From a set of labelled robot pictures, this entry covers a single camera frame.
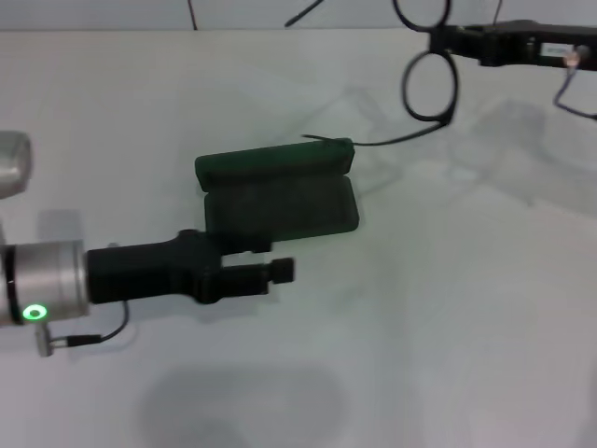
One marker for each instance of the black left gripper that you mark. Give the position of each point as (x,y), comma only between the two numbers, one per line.
(140,270)

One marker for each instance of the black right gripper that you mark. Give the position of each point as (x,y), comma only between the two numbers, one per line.
(513,44)

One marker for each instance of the green glasses case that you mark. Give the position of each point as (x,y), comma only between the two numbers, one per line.
(280,205)

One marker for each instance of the black glasses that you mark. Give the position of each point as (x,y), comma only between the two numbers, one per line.
(440,121)

